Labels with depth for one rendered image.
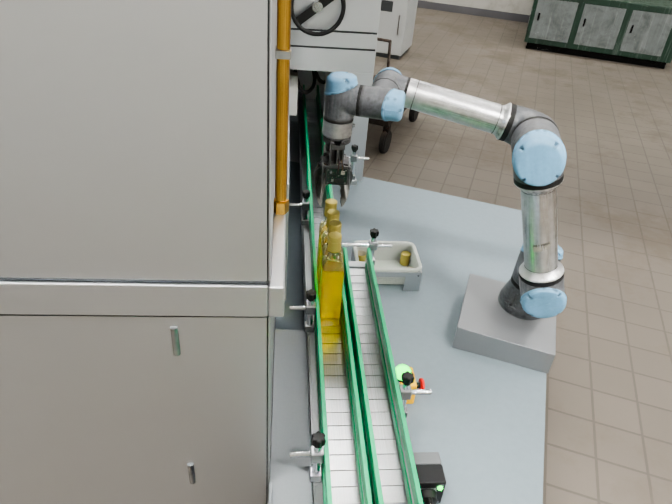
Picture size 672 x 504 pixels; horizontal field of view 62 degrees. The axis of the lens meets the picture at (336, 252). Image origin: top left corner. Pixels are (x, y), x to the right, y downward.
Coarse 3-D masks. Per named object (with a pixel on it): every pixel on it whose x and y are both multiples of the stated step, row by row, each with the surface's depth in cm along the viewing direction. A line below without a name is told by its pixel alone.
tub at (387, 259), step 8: (360, 240) 200; (360, 248) 200; (384, 248) 201; (392, 248) 201; (400, 248) 201; (408, 248) 201; (376, 256) 202; (384, 256) 202; (392, 256) 203; (400, 256) 203; (416, 256) 194; (376, 264) 200; (384, 264) 201; (392, 264) 201; (400, 264) 201; (416, 264) 192
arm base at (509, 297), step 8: (512, 280) 171; (504, 288) 175; (512, 288) 171; (504, 296) 174; (512, 296) 172; (504, 304) 173; (512, 304) 173; (520, 304) 170; (512, 312) 172; (520, 312) 170
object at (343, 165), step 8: (344, 144) 139; (328, 152) 148; (336, 152) 141; (328, 160) 145; (336, 160) 141; (344, 160) 145; (328, 168) 142; (336, 168) 143; (344, 168) 143; (328, 176) 144; (336, 176) 144; (344, 176) 144; (336, 184) 145; (344, 184) 145
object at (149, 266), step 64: (0, 0) 61; (64, 0) 61; (128, 0) 62; (192, 0) 62; (256, 0) 63; (0, 64) 65; (64, 64) 65; (128, 64) 65; (192, 64) 66; (256, 64) 66; (0, 128) 69; (64, 128) 69; (128, 128) 70; (192, 128) 70; (256, 128) 71; (0, 192) 74; (64, 192) 74; (128, 192) 75; (192, 192) 75; (256, 192) 76; (0, 256) 79; (64, 256) 80; (128, 256) 80; (192, 256) 81; (256, 256) 82; (0, 320) 85; (64, 320) 86; (128, 320) 87; (192, 320) 88; (256, 320) 89; (0, 384) 93; (64, 384) 94; (128, 384) 95; (192, 384) 96; (256, 384) 97; (0, 448) 102; (64, 448) 103; (128, 448) 104; (192, 448) 106; (256, 448) 107
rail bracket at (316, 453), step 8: (320, 432) 110; (312, 440) 109; (320, 440) 108; (312, 448) 112; (320, 448) 110; (296, 456) 111; (304, 456) 111; (312, 456) 111; (320, 456) 111; (312, 472) 115; (320, 472) 115; (312, 480) 115; (320, 480) 115
